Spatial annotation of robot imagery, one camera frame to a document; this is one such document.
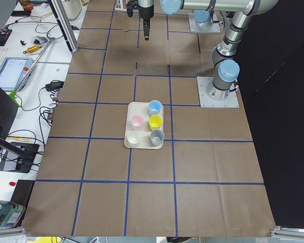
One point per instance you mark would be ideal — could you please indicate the aluminium frame post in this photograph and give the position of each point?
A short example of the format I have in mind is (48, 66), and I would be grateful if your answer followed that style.
(64, 24)

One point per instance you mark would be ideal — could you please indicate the cream rectangular tray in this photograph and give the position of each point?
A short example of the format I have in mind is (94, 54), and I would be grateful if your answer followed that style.
(140, 108)

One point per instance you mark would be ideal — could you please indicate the pale green cup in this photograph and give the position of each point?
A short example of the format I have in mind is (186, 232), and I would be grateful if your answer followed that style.
(133, 138)

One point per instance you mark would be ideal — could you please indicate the pink cup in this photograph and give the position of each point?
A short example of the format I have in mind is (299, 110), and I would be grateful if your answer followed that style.
(137, 122)

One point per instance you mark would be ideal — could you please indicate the blue cup on tray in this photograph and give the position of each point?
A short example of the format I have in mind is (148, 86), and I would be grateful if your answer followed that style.
(154, 107)

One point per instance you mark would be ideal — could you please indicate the grey cup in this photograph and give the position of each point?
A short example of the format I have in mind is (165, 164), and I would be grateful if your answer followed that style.
(157, 137)

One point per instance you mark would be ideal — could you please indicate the yellow cup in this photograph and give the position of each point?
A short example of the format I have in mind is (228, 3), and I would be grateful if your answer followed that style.
(155, 122)

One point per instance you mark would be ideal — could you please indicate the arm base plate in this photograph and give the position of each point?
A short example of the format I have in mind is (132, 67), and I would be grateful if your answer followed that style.
(211, 97)
(193, 28)

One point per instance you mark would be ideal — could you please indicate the black monitor stand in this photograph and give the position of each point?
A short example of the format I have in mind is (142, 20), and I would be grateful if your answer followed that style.
(17, 156)

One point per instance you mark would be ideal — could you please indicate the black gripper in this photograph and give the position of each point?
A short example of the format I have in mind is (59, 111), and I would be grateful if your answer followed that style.
(146, 11)

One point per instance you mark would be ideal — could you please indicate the black power adapter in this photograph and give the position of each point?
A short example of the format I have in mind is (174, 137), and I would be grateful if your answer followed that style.
(54, 85)

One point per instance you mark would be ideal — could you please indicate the long reacher grabber tool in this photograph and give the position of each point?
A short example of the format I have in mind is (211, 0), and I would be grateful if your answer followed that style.
(13, 93)

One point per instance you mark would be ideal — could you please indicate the blue teach pendant tablet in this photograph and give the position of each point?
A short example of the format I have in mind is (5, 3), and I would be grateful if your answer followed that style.
(12, 71)

